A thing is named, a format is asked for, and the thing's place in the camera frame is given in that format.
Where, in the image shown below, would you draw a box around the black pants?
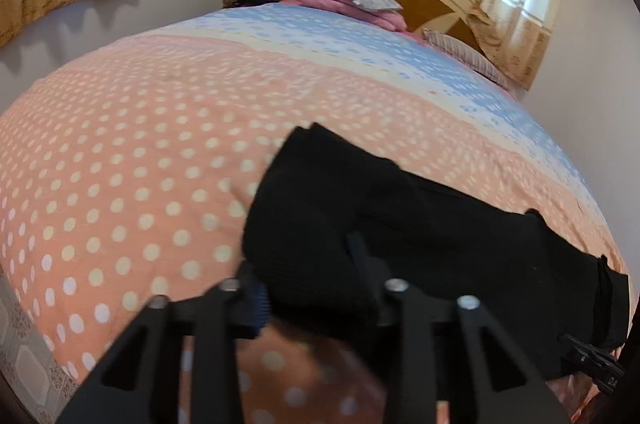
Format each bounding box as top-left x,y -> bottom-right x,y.
242,124 -> 629,380

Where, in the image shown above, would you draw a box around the polka dot bedspread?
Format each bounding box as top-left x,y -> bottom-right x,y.
1,5 -> 625,423

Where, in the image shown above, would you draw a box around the striped pillow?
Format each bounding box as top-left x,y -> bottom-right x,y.
422,28 -> 509,90

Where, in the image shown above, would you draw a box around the pink folded blanket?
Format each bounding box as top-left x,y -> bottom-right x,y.
281,0 -> 407,32

